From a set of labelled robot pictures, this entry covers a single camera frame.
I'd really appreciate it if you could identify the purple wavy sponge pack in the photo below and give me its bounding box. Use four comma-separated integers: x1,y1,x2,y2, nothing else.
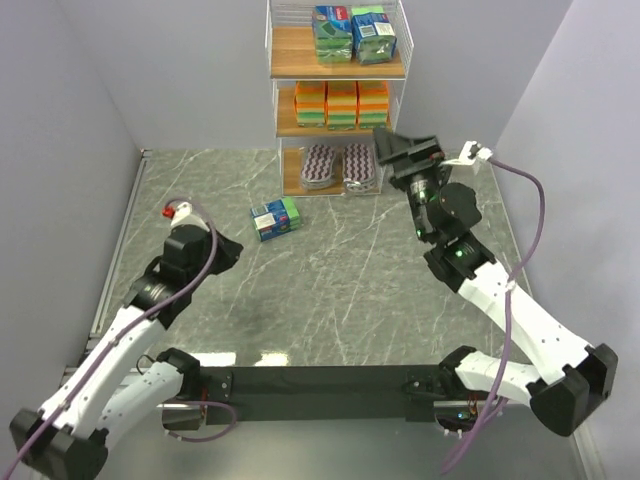
342,143,377,194
299,144,337,190

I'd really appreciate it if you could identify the orange sponge pack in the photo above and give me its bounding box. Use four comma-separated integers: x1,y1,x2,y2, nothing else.
357,80,390,129
325,80,358,130
294,81,326,127

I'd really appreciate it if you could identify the blue green sponge pack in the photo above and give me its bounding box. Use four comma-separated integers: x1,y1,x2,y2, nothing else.
351,5,397,65
311,5,353,64
250,197,302,242

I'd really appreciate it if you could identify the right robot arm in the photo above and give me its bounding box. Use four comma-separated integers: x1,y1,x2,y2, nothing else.
373,127,618,437

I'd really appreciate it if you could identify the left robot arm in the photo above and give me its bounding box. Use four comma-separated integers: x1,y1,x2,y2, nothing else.
9,225,243,479

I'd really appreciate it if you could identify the middle wooden shelf board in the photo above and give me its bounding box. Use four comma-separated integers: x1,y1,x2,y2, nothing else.
276,83,391,137

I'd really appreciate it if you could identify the top wooden shelf board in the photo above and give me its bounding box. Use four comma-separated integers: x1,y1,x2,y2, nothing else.
269,26,411,80

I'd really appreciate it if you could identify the black base beam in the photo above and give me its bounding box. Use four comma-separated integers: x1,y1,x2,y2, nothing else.
201,365,487,422

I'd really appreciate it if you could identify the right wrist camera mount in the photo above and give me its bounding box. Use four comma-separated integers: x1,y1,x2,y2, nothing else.
442,141,493,168

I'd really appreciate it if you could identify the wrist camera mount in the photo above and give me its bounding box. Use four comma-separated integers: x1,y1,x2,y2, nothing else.
442,141,493,168
162,201,209,231

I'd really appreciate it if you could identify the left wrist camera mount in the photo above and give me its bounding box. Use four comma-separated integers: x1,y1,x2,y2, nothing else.
162,201,209,231

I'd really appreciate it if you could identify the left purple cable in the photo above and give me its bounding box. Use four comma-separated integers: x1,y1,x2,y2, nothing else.
0,198,239,476

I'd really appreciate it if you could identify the purple cable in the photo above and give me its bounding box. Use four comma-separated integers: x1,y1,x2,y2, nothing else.
0,198,239,476
439,157,547,474

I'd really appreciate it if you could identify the white wire shelf rack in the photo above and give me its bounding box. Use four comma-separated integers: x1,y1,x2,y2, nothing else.
265,1,414,197

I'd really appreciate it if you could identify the left aluminium rail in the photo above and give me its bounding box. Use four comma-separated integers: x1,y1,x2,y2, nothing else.
60,149,153,385

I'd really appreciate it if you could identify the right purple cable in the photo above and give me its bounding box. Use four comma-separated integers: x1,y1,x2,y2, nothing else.
439,157,547,474

